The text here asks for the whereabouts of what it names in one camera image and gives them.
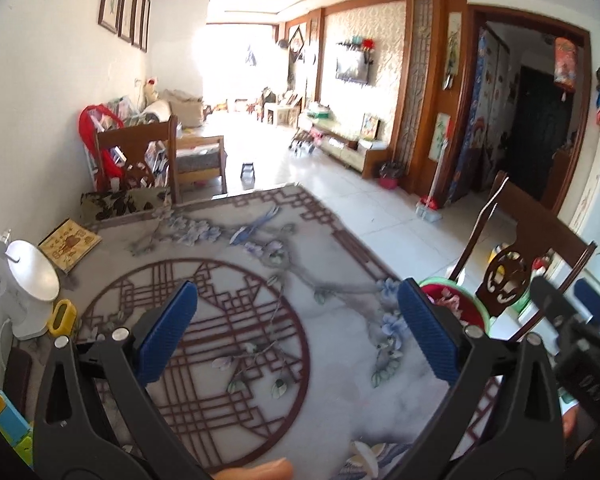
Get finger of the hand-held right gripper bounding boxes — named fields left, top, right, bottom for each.
left=574, top=279, right=600, bottom=328
left=530, top=276, right=583, bottom=341

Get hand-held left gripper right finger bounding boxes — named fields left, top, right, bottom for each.
left=397, top=277, right=566, bottom=480

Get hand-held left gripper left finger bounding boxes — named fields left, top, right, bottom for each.
left=32, top=281, right=213, bottom=480

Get red basin with green rim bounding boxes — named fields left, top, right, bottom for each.
left=419, top=276, right=491, bottom=336

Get person's right hand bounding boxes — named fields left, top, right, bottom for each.
left=561, top=402, right=580, bottom=441

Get carved wooden chair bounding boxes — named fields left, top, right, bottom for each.
left=94, top=115, right=181, bottom=206
left=447, top=170, right=598, bottom=346

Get yellow toy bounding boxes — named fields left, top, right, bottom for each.
left=487, top=242, right=518, bottom=286

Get grey dustpan with broom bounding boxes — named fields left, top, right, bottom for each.
left=415, top=127, right=453, bottom=223

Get yellow printed box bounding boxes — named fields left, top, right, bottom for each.
left=37, top=218, right=103, bottom=275

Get floral chair cushion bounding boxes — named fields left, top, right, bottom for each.
left=80, top=187, right=173, bottom=223

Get white desk lamp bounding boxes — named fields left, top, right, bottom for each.
left=0, top=212, right=61, bottom=340

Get red flower pot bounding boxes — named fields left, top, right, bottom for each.
left=377, top=161, right=403, bottom=191

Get dark brown case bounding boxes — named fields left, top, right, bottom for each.
left=2, top=347, right=33, bottom=406

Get wooden sofa with cushions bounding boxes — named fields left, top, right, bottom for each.
left=140, top=87, right=229, bottom=196

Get dark entrance door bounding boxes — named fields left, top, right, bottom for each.
left=500, top=65, right=573, bottom=203

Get blue green toy box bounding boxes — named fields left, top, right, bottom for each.
left=0, top=390, right=36, bottom=471

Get cartoon printed door curtain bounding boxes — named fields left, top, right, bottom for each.
left=452, top=30, right=513, bottom=206

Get long television cabinet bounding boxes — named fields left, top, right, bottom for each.
left=305, top=112, right=393, bottom=178

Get colourful framed picture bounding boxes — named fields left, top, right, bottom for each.
left=360, top=112, right=381, bottom=141

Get red cloth bag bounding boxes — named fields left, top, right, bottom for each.
left=78, top=105, right=131, bottom=193

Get red hanging lantern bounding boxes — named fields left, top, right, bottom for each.
left=552, top=35, right=580, bottom=93

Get white side table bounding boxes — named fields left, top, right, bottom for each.
left=272, top=105, right=301, bottom=128

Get small flower wall picture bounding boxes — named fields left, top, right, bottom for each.
left=432, top=112, right=452, bottom=161

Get wall-mounted television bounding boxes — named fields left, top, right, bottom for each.
left=335, top=55, right=371, bottom=86

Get long wall scroll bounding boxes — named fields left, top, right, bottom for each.
left=444, top=12, right=463, bottom=92

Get wall shelf with ornaments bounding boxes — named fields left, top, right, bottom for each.
left=336, top=35, right=378, bottom=56

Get diamond wall decoration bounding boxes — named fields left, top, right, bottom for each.
left=286, top=25, right=308, bottom=66

